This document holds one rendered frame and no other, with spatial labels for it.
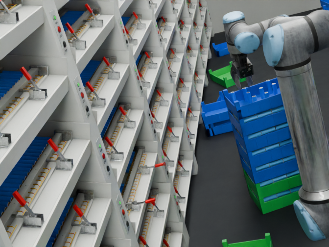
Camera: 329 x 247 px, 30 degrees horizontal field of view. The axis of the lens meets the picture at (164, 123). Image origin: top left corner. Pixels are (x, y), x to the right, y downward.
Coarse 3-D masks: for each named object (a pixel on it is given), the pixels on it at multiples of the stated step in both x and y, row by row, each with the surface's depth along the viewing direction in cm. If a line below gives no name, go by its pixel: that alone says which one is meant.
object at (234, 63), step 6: (234, 54) 260; (240, 54) 264; (246, 54) 258; (234, 60) 267; (240, 60) 262; (246, 60) 261; (234, 66) 265; (240, 66) 261; (246, 66) 261; (252, 66) 262; (240, 72) 262; (246, 72) 263; (252, 72) 264
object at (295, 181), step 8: (248, 176) 292; (296, 176) 276; (248, 184) 291; (256, 184) 274; (272, 184) 275; (280, 184) 276; (288, 184) 277; (296, 184) 277; (256, 192) 278; (264, 192) 276; (272, 192) 276
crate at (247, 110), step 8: (272, 80) 280; (248, 88) 279; (256, 88) 280; (264, 88) 281; (272, 88) 281; (224, 96) 278; (240, 96) 280; (272, 96) 261; (280, 96) 262; (232, 104) 266; (240, 104) 276; (248, 104) 260; (256, 104) 261; (264, 104) 262; (272, 104) 263; (280, 104) 263; (240, 112) 261; (248, 112) 262; (256, 112) 262
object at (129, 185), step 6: (138, 150) 249; (138, 156) 244; (138, 162) 239; (144, 162) 242; (132, 168) 235; (132, 174) 230; (132, 180) 226; (126, 186) 222; (132, 186) 224; (126, 192) 218; (132, 192) 220; (126, 198) 214; (132, 198) 217
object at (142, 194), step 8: (136, 144) 252; (144, 144) 251; (152, 144) 251; (144, 152) 251; (152, 152) 252; (144, 160) 246; (152, 160) 246; (152, 168) 240; (144, 176) 234; (152, 176) 238; (144, 184) 228; (136, 192) 223; (144, 192) 223; (144, 200) 217; (144, 208) 218; (136, 216) 208; (136, 224) 203; (136, 232) 199
